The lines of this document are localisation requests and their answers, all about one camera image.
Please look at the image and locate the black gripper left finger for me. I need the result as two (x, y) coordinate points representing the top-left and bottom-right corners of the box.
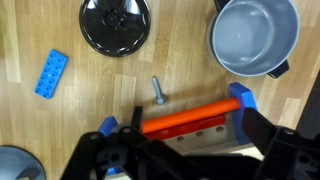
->
(113, 105), (188, 180)

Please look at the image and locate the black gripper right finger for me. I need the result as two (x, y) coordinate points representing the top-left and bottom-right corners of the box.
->
(241, 107), (298, 180)

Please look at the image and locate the grey metal bolt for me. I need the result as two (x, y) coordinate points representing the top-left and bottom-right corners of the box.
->
(151, 76), (168, 106)

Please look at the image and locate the wooden blue toy toolbox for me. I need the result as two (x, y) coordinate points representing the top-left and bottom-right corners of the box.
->
(96, 82), (264, 178)

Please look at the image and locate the black round pot lid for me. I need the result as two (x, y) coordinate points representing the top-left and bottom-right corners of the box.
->
(78, 0), (152, 58)

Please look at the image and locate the blue toy building brick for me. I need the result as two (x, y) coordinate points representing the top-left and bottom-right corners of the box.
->
(33, 49), (69, 100)

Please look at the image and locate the grey pot with black handles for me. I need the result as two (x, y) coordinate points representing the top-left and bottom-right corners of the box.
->
(207, 0), (301, 80)

